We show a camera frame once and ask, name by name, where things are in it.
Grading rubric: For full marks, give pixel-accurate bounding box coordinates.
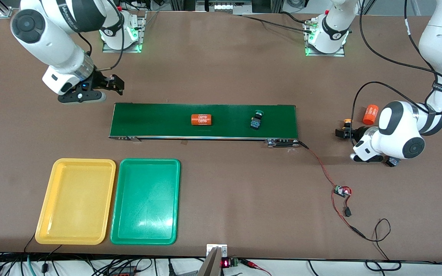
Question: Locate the yellow plastic tray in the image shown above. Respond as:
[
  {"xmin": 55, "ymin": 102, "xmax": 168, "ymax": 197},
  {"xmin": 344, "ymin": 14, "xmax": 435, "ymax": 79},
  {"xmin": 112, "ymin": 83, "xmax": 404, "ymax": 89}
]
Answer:
[{"xmin": 35, "ymin": 158, "xmax": 117, "ymax": 245}]

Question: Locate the looped black cable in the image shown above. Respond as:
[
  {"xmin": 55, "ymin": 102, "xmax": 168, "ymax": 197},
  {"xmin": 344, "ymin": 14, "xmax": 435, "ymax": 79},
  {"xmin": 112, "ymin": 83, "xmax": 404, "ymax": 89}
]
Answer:
[{"xmin": 364, "ymin": 218, "xmax": 402, "ymax": 271}]

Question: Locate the white power strip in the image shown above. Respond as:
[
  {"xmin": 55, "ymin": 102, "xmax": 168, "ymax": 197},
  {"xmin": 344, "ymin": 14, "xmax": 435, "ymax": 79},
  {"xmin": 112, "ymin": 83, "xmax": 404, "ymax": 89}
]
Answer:
[{"xmin": 196, "ymin": 0, "xmax": 252, "ymax": 13}]

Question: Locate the green plastic tray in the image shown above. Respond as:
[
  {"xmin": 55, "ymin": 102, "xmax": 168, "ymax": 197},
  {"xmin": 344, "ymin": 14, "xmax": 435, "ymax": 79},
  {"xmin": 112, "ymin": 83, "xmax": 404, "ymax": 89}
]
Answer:
[{"xmin": 110, "ymin": 158, "xmax": 181, "ymax": 245}]

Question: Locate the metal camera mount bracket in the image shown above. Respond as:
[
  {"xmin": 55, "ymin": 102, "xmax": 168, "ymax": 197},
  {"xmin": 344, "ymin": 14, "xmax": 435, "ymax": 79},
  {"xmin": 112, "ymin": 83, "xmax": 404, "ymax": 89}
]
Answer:
[{"xmin": 197, "ymin": 244, "xmax": 228, "ymax": 276}]

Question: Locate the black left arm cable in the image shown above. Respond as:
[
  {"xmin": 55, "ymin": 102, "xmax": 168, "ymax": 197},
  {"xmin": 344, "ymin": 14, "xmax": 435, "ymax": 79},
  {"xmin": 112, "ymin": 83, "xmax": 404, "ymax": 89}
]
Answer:
[{"xmin": 353, "ymin": 0, "xmax": 442, "ymax": 129}]

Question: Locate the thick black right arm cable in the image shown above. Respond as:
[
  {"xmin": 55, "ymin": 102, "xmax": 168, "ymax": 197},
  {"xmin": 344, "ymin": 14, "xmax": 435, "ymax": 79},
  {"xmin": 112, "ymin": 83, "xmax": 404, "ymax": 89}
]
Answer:
[{"xmin": 96, "ymin": 0, "xmax": 125, "ymax": 72}]

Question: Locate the orange printed cylinder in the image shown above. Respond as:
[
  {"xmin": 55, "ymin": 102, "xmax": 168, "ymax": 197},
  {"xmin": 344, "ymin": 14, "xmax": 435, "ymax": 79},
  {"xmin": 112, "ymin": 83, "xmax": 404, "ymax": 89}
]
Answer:
[
  {"xmin": 190, "ymin": 114, "xmax": 212, "ymax": 127},
  {"xmin": 362, "ymin": 104, "xmax": 379, "ymax": 125}
]

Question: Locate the orange black power strip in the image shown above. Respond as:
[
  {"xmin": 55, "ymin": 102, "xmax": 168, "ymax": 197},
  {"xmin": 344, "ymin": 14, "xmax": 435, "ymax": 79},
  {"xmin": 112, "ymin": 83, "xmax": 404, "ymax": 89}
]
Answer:
[{"xmin": 108, "ymin": 266, "xmax": 137, "ymax": 276}]

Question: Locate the small green circuit board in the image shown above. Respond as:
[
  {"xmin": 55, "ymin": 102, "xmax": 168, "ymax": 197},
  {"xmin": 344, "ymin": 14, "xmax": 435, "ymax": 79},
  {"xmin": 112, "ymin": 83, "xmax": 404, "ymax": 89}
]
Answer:
[{"xmin": 334, "ymin": 185, "xmax": 353, "ymax": 198}]

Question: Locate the red and black wire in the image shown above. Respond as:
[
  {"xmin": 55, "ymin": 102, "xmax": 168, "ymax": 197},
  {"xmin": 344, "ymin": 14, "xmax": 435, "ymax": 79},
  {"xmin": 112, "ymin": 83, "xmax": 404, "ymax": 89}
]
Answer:
[{"xmin": 299, "ymin": 141, "xmax": 366, "ymax": 239}]

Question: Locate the black cable with inline plug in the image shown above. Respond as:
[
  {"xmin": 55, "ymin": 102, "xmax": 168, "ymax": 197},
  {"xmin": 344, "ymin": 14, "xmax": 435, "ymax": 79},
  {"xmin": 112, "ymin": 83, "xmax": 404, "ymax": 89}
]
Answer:
[{"xmin": 41, "ymin": 245, "xmax": 63, "ymax": 273}]

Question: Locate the green conveyor belt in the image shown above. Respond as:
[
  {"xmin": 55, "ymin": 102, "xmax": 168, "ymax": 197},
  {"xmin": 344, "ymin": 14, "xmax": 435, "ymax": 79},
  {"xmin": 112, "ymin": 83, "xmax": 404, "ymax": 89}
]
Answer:
[{"xmin": 109, "ymin": 102, "xmax": 300, "ymax": 148}]

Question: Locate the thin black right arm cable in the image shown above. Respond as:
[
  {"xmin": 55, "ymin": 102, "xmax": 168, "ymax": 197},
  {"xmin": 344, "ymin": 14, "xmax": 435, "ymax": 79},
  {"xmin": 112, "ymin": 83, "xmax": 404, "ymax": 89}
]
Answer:
[{"xmin": 77, "ymin": 33, "xmax": 92, "ymax": 55}]

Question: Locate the red test lead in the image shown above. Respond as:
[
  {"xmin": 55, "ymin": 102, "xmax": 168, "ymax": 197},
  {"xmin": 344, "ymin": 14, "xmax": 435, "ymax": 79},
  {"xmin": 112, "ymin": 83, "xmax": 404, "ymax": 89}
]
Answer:
[{"xmin": 240, "ymin": 259, "xmax": 272, "ymax": 276}]

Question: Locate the black cable across table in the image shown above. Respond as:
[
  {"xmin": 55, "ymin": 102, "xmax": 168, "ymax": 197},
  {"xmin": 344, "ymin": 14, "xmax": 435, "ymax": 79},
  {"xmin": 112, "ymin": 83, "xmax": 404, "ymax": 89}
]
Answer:
[{"xmin": 240, "ymin": 15, "xmax": 314, "ymax": 34}]

